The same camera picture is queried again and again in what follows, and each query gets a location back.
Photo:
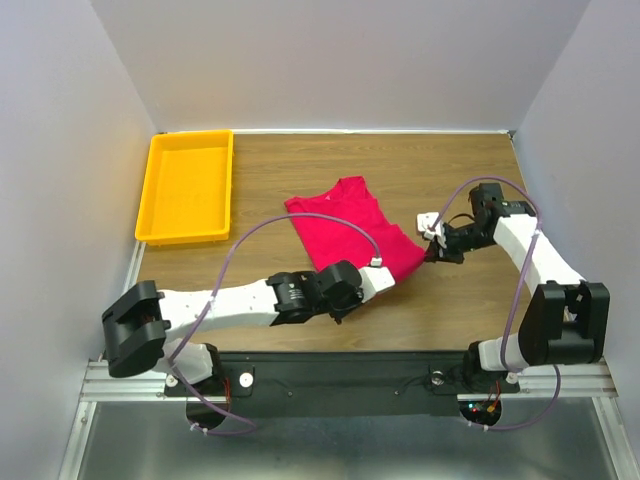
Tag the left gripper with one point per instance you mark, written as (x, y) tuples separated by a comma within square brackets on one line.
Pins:
[(356, 296)]

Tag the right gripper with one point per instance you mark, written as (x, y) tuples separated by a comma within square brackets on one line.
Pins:
[(446, 253)]

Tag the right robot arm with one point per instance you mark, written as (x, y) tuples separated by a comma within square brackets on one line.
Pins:
[(566, 319)]

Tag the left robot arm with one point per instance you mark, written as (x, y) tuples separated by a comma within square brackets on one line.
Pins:
[(147, 328)]

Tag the silver knob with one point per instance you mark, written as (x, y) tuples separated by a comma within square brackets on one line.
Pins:
[(437, 378)]

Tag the white knob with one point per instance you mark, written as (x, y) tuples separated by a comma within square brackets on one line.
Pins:
[(246, 380)]

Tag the yellow plastic tray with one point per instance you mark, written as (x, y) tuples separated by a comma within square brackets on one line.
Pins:
[(186, 193)]

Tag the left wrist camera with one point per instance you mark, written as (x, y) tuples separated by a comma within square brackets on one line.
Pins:
[(376, 279)]

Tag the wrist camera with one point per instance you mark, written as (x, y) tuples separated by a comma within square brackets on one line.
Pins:
[(376, 279), (429, 226)]

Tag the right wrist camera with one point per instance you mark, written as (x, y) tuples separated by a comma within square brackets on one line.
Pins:
[(429, 226)]

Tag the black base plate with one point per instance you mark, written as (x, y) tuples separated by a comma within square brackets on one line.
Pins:
[(326, 384)]

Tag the aluminium frame rail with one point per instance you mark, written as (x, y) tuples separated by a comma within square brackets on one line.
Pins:
[(590, 380)]

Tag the left aluminium side rail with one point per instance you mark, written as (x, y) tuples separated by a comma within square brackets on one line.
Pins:
[(130, 280)]

